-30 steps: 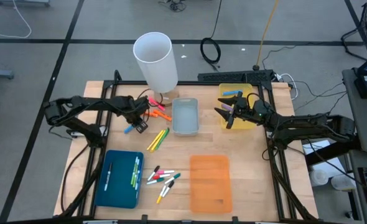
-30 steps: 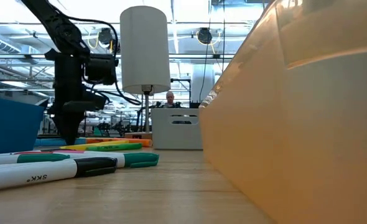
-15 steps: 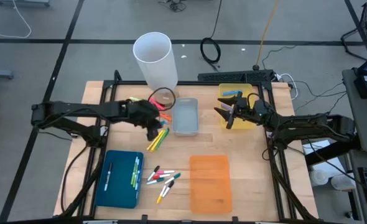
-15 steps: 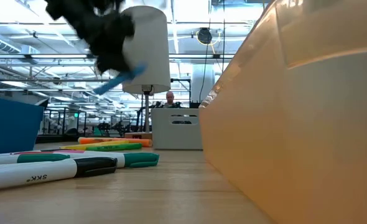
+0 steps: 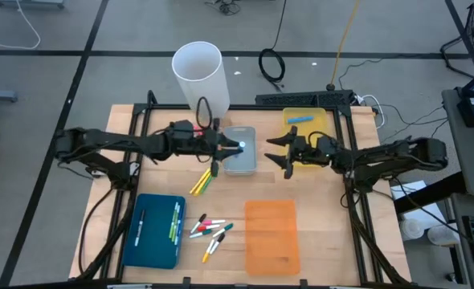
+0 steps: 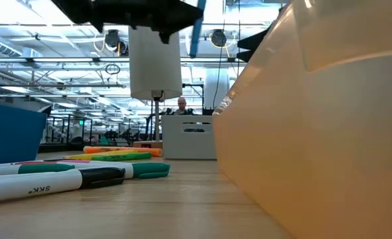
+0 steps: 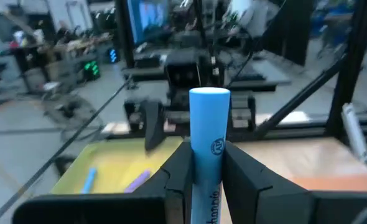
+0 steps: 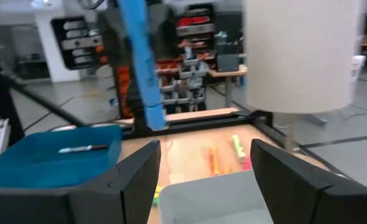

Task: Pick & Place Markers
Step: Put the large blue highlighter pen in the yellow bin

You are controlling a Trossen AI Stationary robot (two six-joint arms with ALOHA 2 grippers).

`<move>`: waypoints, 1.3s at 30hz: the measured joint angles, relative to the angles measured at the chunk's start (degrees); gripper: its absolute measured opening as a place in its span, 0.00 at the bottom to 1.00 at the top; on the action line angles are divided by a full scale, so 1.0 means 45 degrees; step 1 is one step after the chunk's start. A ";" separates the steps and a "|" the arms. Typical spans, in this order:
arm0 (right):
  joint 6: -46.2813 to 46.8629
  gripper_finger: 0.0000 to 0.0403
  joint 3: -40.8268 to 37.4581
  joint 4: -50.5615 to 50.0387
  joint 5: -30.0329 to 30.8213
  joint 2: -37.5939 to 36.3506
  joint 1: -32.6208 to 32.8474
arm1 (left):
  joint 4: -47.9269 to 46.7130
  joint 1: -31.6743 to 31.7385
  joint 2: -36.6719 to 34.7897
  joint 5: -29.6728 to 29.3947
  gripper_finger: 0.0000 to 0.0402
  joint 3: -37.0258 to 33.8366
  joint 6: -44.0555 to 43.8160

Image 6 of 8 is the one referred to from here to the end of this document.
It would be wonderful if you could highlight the yellow slim highlighter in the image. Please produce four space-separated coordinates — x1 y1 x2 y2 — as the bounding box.
64 149 139 161
72 149 140 156

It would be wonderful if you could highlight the blue plastic tray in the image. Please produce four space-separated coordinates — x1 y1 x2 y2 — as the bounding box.
0 102 48 166

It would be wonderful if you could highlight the green slim highlighter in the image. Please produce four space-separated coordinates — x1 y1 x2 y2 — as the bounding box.
91 151 153 163

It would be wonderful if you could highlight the black cap white marker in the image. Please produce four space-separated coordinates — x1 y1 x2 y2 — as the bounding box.
0 167 126 205

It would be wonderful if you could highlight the black aluminium frame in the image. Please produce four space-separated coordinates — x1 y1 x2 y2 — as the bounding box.
36 142 136 154

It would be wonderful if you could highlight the person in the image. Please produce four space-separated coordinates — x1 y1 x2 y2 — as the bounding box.
173 96 193 116

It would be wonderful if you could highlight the orange translucent tray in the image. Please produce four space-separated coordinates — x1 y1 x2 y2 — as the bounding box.
211 0 392 239

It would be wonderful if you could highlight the grey plastic bin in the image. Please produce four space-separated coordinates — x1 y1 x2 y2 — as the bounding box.
161 114 217 161

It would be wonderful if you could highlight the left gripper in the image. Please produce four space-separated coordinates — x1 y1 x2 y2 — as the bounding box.
51 0 205 44

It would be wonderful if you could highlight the blue fat highlighter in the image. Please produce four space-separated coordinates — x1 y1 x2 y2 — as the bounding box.
188 0 208 59

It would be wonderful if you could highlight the green cap white marker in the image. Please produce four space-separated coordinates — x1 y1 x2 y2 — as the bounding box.
58 161 171 181
0 163 76 177

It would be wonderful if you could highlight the orange fat highlighter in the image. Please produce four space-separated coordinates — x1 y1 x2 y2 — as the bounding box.
82 145 164 158

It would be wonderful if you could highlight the black ceiling cable reel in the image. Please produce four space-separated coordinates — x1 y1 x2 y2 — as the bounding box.
104 29 131 57
210 29 229 48

